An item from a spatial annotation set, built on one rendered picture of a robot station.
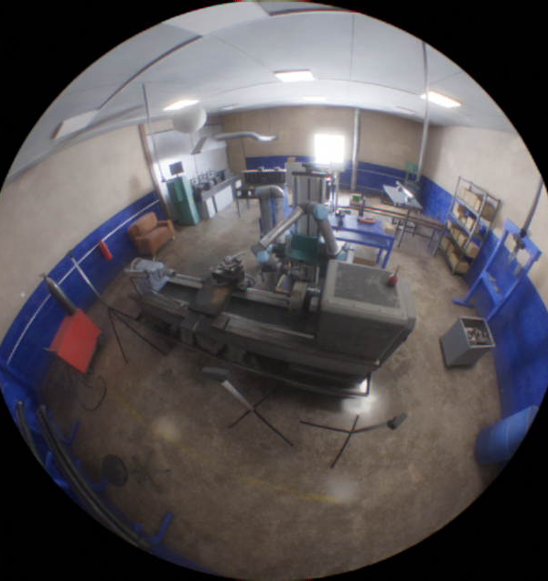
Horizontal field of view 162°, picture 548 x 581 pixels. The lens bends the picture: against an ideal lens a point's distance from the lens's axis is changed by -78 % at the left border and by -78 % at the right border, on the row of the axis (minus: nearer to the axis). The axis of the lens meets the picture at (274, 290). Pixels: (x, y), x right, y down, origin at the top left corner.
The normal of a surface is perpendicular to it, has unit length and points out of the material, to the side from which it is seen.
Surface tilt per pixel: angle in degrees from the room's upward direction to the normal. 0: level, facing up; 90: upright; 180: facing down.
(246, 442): 0
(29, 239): 90
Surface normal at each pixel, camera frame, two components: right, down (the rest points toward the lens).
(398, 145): -0.31, 0.70
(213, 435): -0.07, -0.69
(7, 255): 0.95, 0.18
